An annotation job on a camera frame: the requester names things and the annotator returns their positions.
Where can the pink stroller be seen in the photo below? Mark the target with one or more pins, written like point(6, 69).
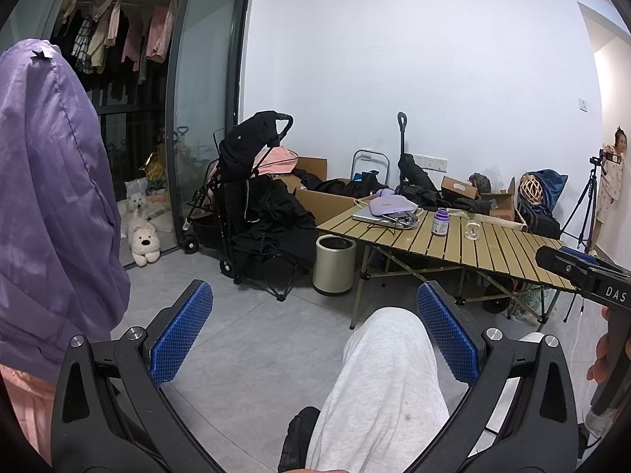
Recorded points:
point(276, 160)

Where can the beige bicycle helmet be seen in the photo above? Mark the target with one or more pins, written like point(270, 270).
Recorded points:
point(531, 189)

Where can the clear glass cup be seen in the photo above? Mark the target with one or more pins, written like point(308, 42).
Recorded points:
point(472, 230)

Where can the purple jacket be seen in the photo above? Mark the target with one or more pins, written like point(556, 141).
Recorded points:
point(49, 207)

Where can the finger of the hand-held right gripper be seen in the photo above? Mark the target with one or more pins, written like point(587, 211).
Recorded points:
point(559, 263)
point(579, 252)

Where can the black tripod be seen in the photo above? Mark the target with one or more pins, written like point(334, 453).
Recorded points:
point(587, 207)

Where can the patterned bag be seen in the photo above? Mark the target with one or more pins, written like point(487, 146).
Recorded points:
point(527, 305)

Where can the pile of black clothes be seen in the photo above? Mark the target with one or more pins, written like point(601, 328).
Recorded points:
point(340, 187)

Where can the blue bag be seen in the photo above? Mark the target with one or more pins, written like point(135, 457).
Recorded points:
point(554, 187)

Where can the open cardboard box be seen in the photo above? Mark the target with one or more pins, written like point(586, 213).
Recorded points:
point(500, 204)

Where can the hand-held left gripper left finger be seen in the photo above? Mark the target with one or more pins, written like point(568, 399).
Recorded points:
point(180, 336)

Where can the person's grey trouser leg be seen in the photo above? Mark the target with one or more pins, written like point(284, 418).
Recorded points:
point(379, 394)

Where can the white plush dog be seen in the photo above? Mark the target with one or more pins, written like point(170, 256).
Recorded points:
point(133, 204)
point(144, 242)

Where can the pink cloth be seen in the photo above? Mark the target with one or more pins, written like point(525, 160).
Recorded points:
point(27, 409)

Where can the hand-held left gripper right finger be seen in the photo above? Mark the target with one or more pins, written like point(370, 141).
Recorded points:
point(447, 336)

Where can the beige paper roll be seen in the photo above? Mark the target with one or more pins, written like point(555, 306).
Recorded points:
point(493, 220)

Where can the black stroller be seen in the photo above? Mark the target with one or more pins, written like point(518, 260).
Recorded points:
point(246, 148)

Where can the beige round trash bin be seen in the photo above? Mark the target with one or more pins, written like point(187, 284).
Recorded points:
point(334, 268)

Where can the glass sliding door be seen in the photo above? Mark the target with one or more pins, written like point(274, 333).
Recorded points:
point(207, 108)

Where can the silver laptop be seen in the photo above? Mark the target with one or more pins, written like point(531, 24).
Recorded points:
point(368, 217)

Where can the small cardboard box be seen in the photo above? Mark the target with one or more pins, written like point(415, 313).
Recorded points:
point(458, 188)

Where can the black phone on tripod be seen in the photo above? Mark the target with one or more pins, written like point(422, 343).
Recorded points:
point(610, 156)

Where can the white wall socket strip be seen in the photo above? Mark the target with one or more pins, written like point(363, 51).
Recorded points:
point(431, 163)

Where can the purple pouch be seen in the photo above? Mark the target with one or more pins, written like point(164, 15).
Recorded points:
point(392, 203)

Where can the dark cloth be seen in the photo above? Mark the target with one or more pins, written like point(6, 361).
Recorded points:
point(298, 436)

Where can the large cardboard box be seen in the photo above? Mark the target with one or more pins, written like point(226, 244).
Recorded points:
point(315, 202)

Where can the purple bottle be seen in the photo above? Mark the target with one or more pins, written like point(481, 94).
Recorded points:
point(440, 224)

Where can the wooden slat folding table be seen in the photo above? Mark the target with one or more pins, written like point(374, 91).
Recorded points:
point(493, 252)

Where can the gold foil bag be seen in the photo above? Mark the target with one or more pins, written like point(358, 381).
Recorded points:
point(154, 167)

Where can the row of hanging clothes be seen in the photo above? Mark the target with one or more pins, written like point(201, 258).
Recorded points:
point(113, 29)

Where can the black folding chair with clothes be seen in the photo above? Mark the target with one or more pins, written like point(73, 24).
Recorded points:
point(276, 221)

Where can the black backpack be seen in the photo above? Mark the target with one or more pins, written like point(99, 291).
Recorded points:
point(542, 221)

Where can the grey folding step ladder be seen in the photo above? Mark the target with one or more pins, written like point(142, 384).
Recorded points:
point(369, 157)

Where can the person's right hand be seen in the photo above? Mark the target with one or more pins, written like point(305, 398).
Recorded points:
point(598, 360)

